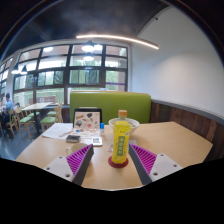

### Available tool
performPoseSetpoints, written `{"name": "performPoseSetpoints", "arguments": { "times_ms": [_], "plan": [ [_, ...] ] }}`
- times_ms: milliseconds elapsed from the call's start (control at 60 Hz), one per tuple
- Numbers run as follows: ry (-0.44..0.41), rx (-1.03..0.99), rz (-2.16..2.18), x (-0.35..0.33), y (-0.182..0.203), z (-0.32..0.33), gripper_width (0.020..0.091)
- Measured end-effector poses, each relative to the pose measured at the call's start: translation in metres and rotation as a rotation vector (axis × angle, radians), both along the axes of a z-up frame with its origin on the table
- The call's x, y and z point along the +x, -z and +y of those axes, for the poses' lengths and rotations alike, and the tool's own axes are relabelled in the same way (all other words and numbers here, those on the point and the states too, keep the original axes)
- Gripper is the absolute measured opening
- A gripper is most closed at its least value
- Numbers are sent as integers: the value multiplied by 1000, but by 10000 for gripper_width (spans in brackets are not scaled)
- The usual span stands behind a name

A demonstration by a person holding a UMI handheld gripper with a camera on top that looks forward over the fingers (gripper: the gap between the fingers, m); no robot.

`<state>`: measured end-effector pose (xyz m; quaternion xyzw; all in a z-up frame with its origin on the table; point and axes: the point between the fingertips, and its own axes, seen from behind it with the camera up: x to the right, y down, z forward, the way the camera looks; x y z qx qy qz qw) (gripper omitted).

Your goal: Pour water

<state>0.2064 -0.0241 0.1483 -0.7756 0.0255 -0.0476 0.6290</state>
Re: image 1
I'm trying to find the black-framed window wall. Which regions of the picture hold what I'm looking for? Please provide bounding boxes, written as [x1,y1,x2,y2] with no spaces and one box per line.
[0,44,129,104]

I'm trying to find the group of green-seated wooden chairs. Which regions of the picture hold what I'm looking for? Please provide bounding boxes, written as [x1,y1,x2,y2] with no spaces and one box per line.
[0,102,64,138]

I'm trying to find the white paper sheets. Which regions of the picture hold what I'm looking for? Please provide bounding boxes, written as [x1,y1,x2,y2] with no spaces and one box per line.
[41,122,74,140]

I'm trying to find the long linear ceiling light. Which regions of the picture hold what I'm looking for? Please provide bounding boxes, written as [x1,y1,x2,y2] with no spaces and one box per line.
[75,33,160,51]

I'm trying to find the flat round red coaster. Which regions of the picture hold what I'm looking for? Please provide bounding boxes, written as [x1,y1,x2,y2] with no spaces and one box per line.
[107,155,130,169]

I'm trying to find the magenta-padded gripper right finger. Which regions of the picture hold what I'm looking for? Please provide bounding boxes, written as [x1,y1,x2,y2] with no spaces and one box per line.
[128,143,184,186]

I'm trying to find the person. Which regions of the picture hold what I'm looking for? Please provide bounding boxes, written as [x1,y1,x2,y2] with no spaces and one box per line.
[1,92,16,129]

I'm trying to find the group of pendant lamps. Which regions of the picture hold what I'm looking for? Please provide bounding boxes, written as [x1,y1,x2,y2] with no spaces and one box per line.
[10,40,96,75]

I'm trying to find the yellow drink bottle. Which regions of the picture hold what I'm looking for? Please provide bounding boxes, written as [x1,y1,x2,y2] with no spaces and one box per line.
[111,109,131,165]

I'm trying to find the small dark box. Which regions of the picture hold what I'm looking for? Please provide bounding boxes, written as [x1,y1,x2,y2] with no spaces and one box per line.
[65,134,81,144]

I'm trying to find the green upholstered bench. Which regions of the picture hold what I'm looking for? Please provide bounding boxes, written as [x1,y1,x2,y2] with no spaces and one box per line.
[69,91,152,125]

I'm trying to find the white printed booklet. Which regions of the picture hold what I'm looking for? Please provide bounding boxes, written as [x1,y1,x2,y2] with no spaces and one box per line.
[79,128,104,147]

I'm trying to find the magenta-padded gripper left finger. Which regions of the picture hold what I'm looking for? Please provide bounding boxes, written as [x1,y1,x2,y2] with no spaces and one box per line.
[43,143,95,187]

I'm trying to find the wooden dining table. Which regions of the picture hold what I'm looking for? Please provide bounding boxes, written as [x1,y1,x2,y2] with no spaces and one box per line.
[20,101,53,134]

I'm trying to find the black tablet with stickers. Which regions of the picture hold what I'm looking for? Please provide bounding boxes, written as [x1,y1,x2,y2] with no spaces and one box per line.
[72,107,103,131]

